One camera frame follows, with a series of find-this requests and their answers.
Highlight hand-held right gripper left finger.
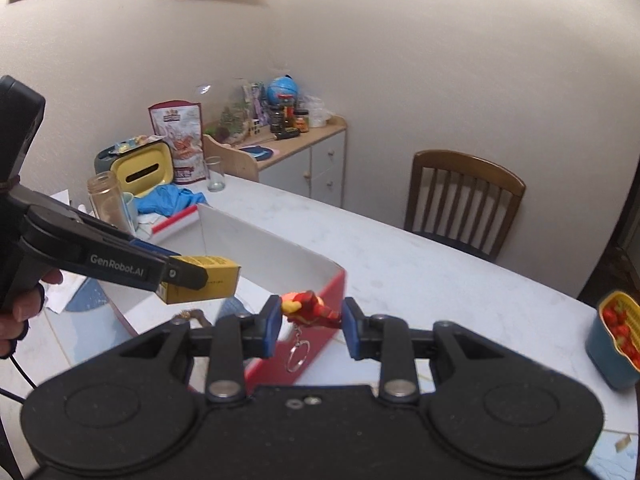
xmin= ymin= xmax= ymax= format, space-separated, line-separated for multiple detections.
xmin=118 ymin=295 xmax=284 ymax=404

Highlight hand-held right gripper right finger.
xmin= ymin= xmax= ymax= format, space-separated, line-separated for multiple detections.
xmin=342 ymin=296 xmax=506 ymax=404

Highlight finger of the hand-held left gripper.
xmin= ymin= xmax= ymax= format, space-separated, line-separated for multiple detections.
xmin=65 ymin=206 xmax=182 ymax=261
xmin=159 ymin=256 xmax=209 ymax=292

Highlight small yellow cardboard box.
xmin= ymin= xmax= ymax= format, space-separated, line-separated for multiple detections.
xmin=156 ymin=254 xmax=242 ymax=306

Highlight red and gold figure keychain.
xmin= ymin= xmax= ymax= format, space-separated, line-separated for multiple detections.
xmin=280 ymin=289 xmax=344 ymax=374

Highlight red and white cardboard box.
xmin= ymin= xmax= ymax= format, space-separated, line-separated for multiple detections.
xmin=100 ymin=203 xmax=347 ymax=387

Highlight person's left hand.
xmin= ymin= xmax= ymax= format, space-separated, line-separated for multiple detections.
xmin=0 ymin=269 xmax=65 ymax=358

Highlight red and white box lid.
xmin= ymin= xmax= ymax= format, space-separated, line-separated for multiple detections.
xmin=149 ymin=205 xmax=199 ymax=242

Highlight white papers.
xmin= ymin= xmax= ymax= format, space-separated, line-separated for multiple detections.
xmin=47 ymin=189 xmax=87 ymax=217

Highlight bronze keys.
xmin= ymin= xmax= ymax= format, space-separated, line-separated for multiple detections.
xmin=171 ymin=308 xmax=214 ymax=331

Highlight pale green mug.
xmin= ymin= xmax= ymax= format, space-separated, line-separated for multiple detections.
xmin=122 ymin=192 xmax=142 ymax=232

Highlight blue rubber glove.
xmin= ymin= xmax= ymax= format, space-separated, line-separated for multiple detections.
xmin=135 ymin=183 xmax=209 ymax=216

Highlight empty clear glass jar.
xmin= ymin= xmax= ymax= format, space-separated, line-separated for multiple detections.
xmin=86 ymin=170 xmax=139 ymax=234

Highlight yellow and grey tissue box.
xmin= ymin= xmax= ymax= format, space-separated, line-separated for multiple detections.
xmin=93 ymin=140 xmax=175 ymax=200

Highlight clear glass tumbler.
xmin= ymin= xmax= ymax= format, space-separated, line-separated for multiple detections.
xmin=204 ymin=156 xmax=226 ymax=193

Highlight colourful candy packets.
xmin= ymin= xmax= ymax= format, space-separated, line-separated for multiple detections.
xmin=113 ymin=134 xmax=167 ymax=154

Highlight red and white snack bag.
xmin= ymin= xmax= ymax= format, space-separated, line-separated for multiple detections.
xmin=147 ymin=101 xmax=209 ymax=185

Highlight light wooden chair back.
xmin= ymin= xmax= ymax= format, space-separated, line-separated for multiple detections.
xmin=202 ymin=132 xmax=261 ymax=184

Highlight clear plastic plant bag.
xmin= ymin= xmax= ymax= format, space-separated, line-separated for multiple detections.
xmin=196 ymin=79 xmax=262 ymax=144

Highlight black and yellow screwdriver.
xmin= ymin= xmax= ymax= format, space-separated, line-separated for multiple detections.
xmin=257 ymin=128 xmax=301 ymax=142

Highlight white cabinet with wooden top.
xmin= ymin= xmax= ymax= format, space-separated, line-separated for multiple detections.
xmin=234 ymin=115 xmax=348 ymax=210

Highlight dark wooden slatted chair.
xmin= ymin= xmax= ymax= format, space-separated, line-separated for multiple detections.
xmin=403 ymin=149 xmax=527 ymax=263

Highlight blue globe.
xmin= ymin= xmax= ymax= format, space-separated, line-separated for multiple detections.
xmin=266 ymin=75 xmax=301 ymax=107

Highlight clear plastic containers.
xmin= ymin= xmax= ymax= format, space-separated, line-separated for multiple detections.
xmin=304 ymin=95 xmax=331 ymax=129

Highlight blue and yellow strainer basket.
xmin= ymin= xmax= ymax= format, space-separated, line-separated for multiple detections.
xmin=584 ymin=289 xmax=640 ymax=392

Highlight pile of red strawberries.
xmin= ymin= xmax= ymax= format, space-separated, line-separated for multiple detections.
xmin=601 ymin=305 xmax=640 ymax=368

